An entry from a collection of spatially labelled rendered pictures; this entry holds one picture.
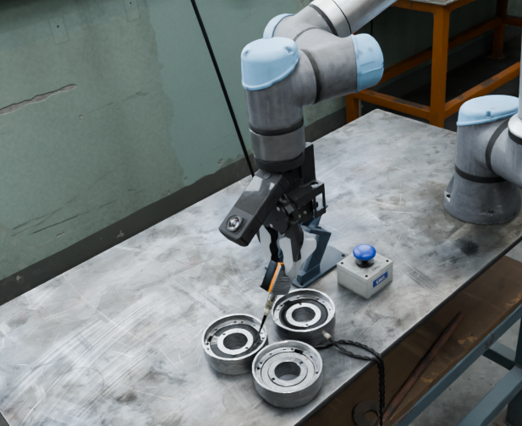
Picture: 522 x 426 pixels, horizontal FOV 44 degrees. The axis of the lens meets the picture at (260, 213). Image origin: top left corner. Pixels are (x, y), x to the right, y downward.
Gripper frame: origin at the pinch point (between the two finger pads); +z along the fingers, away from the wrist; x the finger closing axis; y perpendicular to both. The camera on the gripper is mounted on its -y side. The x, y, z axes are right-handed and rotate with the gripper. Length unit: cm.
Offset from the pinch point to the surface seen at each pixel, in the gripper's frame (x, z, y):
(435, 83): 95, 52, 181
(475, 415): -9, 69, 48
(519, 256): 29, 94, 142
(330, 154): 37, 13, 51
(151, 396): 5.9, 13.0, -23.7
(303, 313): 0.4, 11.7, 4.1
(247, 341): 2.0, 11.0, -7.0
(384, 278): -4.6, 11.2, 19.5
